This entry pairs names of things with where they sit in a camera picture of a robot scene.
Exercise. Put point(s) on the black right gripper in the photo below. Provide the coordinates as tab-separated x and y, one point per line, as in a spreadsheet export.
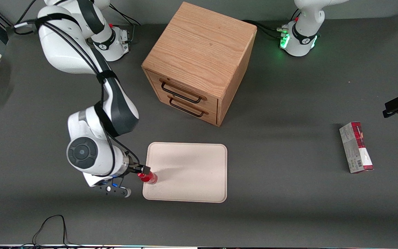
136	168

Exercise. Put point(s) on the red coke bottle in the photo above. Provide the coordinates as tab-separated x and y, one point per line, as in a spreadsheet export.
148	177

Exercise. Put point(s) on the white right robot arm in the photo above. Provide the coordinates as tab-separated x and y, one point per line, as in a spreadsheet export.
92	148

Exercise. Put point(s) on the beige plastic tray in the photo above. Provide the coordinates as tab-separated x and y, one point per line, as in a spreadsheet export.
188	172

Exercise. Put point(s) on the red and grey carton box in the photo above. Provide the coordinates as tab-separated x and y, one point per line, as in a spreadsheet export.
357	148

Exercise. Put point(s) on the wooden drawer cabinet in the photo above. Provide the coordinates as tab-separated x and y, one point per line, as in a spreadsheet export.
202	52

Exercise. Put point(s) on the silver wrist camera bar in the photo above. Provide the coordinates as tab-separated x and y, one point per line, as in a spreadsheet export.
114	190

